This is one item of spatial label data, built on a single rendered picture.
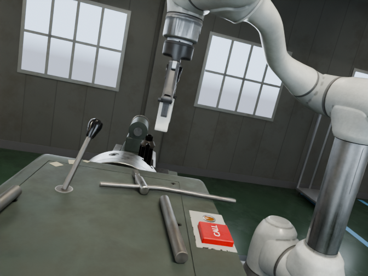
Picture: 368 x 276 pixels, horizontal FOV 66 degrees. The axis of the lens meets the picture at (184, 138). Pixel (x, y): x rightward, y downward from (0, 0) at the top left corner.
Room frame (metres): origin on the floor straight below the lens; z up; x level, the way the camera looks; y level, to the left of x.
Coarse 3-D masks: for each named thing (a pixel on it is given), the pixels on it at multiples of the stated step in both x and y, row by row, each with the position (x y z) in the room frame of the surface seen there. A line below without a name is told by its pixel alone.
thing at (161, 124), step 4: (160, 104) 0.66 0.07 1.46; (160, 108) 0.66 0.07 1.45; (168, 108) 0.66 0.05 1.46; (160, 112) 0.66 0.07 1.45; (168, 112) 0.66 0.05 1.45; (168, 116) 0.66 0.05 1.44; (156, 120) 0.66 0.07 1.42; (160, 120) 0.66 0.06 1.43; (164, 120) 0.66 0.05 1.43; (168, 120) 0.66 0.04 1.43; (156, 124) 0.66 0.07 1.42; (160, 124) 0.66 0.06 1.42; (164, 124) 0.66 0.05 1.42; (168, 124) 0.67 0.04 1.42; (156, 128) 0.66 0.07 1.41; (160, 128) 0.66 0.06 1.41; (164, 128) 0.66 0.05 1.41
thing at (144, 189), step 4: (132, 172) 0.71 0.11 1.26; (136, 172) 0.70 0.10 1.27; (136, 176) 0.68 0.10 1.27; (140, 176) 0.67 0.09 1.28; (136, 180) 0.65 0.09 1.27; (140, 180) 0.64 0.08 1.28; (144, 180) 0.66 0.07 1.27; (140, 184) 0.63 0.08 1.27; (144, 184) 0.63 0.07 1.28; (140, 188) 0.61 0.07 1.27; (144, 188) 0.61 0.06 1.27; (148, 188) 0.62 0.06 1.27; (140, 192) 0.61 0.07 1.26; (144, 192) 0.61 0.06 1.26
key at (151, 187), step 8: (104, 184) 0.59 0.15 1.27; (112, 184) 0.60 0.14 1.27; (120, 184) 0.61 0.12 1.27; (128, 184) 0.62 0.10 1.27; (136, 184) 0.63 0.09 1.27; (176, 192) 0.65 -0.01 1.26; (184, 192) 0.66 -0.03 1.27; (192, 192) 0.66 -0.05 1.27; (224, 200) 0.67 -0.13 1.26; (232, 200) 0.68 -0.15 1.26
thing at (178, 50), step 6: (168, 42) 0.71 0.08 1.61; (174, 42) 0.70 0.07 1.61; (180, 42) 0.70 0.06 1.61; (168, 48) 0.71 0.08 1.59; (174, 48) 0.70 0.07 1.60; (180, 48) 0.70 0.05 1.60; (186, 48) 0.71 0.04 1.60; (192, 48) 0.72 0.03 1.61; (168, 54) 0.71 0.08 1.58; (174, 54) 0.70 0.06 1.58; (180, 54) 0.70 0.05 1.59; (186, 54) 0.71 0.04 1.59; (192, 54) 0.73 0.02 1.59; (180, 60) 0.72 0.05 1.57; (186, 60) 0.75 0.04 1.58
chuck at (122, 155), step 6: (96, 156) 0.94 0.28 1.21; (102, 156) 0.91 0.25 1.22; (108, 156) 0.90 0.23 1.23; (114, 156) 0.90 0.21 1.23; (120, 156) 0.90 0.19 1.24; (126, 156) 0.92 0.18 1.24; (132, 156) 0.94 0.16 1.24; (138, 156) 0.96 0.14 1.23; (138, 162) 0.91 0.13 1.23; (144, 162) 0.94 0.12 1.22; (144, 168) 0.89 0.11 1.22; (150, 168) 0.94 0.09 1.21
